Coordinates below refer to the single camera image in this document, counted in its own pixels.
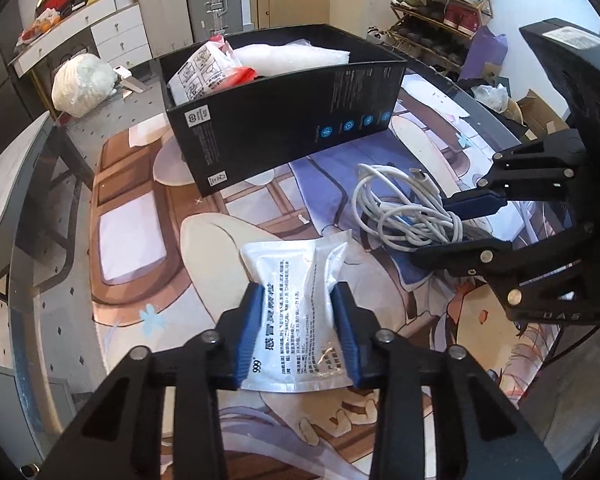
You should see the brown cardboard box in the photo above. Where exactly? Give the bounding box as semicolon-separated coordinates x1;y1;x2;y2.
505;89;571;142

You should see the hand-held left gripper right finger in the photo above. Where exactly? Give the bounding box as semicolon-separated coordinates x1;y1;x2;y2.
329;282;563;480

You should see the white dresser desk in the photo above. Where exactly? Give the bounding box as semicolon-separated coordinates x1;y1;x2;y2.
7;0;153;77

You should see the bag of fruit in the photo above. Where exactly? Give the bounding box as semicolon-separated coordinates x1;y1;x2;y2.
20;15;62;44

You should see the shoe rack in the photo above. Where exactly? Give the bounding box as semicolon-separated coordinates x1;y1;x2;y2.
380;0;497;67

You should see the bagged white cloth bundle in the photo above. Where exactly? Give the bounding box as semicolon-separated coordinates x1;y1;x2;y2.
51;53;118;118

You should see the black cardboard box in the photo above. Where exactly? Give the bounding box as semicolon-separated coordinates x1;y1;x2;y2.
159;23;407;198

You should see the purple bag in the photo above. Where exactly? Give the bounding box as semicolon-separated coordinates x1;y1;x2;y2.
460;25;510;83

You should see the printed table mat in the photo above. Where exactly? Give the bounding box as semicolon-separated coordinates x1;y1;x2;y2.
87;75;581;480

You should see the white suitcase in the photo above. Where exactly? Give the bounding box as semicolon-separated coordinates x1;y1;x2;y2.
135;0;193;56

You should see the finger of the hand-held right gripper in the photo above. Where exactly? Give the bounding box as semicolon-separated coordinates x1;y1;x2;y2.
441;129;589;221
411;224;597;320

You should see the white medicine pouch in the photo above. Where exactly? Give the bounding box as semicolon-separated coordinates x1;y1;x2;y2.
240;230;358;393

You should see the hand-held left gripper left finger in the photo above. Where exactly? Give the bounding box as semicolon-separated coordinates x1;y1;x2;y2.
35;282;267;480

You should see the white cable bundle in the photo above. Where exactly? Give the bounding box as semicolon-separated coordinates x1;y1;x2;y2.
352;162;491;253

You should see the silver suitcase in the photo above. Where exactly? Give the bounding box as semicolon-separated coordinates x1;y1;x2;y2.
184;0;243;41

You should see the white side table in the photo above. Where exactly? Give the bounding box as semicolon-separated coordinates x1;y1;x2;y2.
0;110;56;291

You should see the bagged white rope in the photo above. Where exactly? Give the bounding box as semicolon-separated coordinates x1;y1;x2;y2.
230;42;353;77

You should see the red and white packet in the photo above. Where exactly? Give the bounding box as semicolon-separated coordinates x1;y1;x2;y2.
169;35;257;106

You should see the clear plastic bag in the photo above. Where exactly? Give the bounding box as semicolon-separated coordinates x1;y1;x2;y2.
472;82;512;114

